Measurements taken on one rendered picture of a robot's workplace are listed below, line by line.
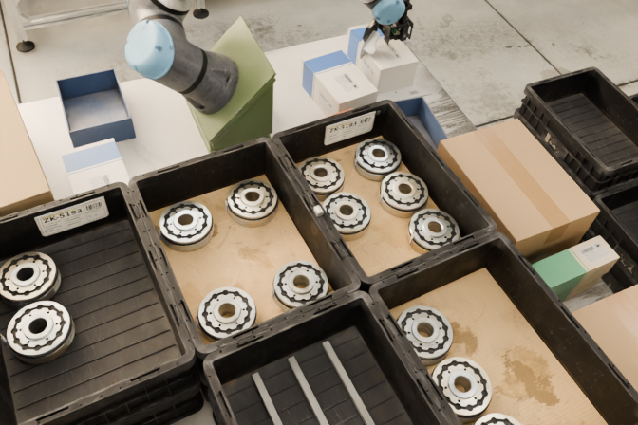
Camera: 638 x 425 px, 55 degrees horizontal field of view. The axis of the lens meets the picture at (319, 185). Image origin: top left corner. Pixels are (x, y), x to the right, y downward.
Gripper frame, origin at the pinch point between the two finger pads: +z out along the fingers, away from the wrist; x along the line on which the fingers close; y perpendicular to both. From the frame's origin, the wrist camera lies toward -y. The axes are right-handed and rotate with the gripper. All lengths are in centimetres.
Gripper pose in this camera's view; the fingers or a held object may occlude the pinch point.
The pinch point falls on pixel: (381, 51)
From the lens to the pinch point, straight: 180.1
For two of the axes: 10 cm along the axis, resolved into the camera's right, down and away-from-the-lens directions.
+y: 4.1, 7.2, -5.6
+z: -0.8, 6.3, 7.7
